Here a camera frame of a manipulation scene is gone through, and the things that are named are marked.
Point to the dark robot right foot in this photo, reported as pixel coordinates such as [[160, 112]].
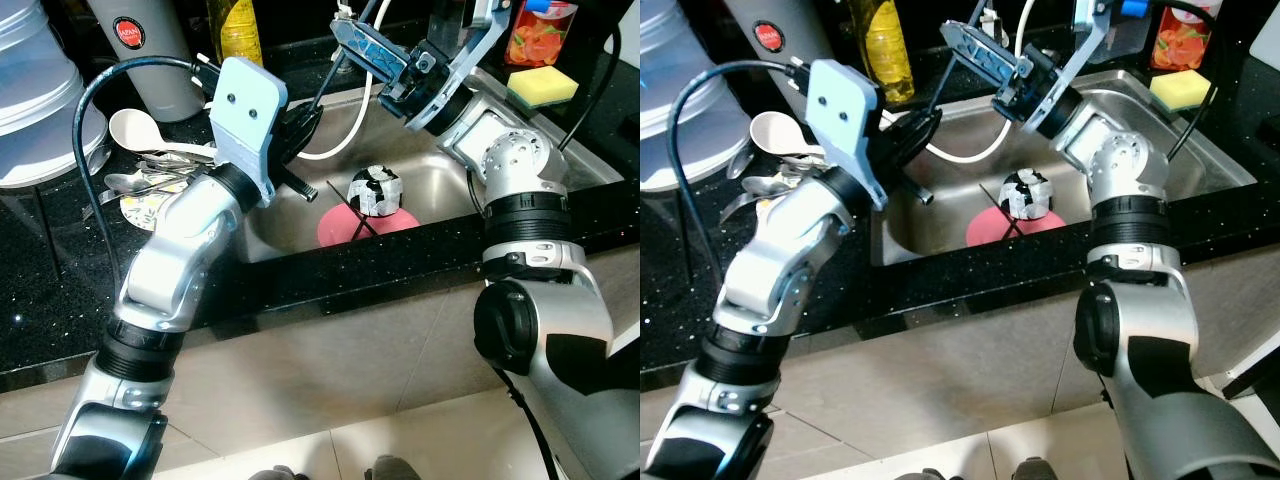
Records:
[[392, 468], [1037, 470]]

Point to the floral patterned plate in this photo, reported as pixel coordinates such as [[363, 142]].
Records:
[[140, 212]]

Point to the dark robot foot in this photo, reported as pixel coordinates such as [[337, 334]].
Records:
[[1037, 470], [392, 468], [920, 474], [275, 473]]

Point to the white plastic drawer container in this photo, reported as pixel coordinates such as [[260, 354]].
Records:
[[40, 80], [680, 90]]

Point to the white plastic ladle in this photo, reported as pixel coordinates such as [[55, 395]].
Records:
[[775, 135], [135, 130]]

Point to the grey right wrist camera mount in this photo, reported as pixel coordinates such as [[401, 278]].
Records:
[[470, 65], [1090, 60]]

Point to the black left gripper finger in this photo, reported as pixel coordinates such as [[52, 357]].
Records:
[[298, 186], [922, 135], [914, 192], [311, 130]]

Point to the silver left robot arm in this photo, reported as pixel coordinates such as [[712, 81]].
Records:
[[170, 260], [780, 260]]

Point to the metal faucet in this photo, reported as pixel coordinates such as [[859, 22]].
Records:
[[345, 12], [990, 15]]

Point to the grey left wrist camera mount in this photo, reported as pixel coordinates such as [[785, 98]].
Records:
[[245, 110], [845, 115]]

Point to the red peach print package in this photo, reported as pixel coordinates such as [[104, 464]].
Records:
[[535, 40], [1180, 45]]

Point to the yellow oil bottle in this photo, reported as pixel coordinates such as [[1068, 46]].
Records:
[[885, 60], [235, 35]]

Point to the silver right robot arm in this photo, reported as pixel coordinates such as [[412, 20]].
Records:
[[520, 160], [1130, 170]]

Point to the black chopstick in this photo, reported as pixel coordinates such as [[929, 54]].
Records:
[[1002, 212], [365, 223], [1015, 223], [938, 90], [323, 85], [352, 210]]

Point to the stainless steel sink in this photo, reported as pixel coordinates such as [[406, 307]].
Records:
[[430, 178], [950, 200]]

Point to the yellow sponge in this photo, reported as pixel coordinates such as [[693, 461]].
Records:
[[545, 88], [1185, 90]]

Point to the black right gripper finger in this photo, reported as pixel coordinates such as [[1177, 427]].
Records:
[[985, 56], [370, 50]]

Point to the black and white patterned bowl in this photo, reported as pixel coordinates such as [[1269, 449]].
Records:
[[375, 192], [1028, 195]]

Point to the clear plastic container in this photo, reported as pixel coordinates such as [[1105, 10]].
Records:
[[1135, 40]]

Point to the dark robot left foot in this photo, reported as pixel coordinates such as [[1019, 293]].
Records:
[[275, 473], [920, 474]]

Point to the pink round plate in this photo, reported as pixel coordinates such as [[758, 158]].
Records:
[[985, 232], [395, 227]]

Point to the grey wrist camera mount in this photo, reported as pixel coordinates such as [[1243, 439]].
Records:
[[245, 110], [1090, 60], [845, 115], [470, 65]]

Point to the grey tumbler with red logo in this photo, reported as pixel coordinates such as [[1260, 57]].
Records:
[[150, 70], [780, 75]]

